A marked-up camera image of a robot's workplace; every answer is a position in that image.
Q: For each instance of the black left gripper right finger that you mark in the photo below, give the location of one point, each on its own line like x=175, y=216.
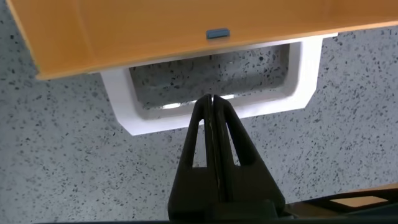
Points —
x=248, y=193

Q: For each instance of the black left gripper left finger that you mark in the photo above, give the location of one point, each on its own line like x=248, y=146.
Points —
x=189, y=193

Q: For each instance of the black robot chassis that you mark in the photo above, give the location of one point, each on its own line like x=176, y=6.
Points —
x=317, y=199

